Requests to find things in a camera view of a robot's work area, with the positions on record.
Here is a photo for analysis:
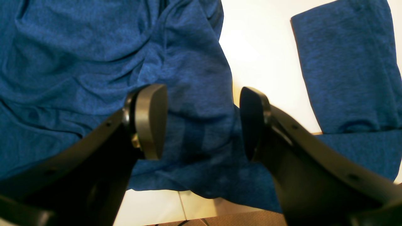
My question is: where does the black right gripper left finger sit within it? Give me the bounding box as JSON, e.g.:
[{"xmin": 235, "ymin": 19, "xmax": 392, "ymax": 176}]
[{"xmin": 0, "ymin": 83, "xmax": 168, "ymax": 226}]

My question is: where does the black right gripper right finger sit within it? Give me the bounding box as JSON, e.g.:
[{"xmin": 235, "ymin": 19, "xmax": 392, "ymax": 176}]
[{"xmin": 240, "ymin": 86, "xmax": 402, "ymax": 226}]

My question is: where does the dark blue t-shirt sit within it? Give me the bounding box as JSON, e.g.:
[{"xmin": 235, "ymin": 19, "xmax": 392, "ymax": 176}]
[{"xmin": 0, "ymin": 0, "xmax": 401, "ymax": 212}]

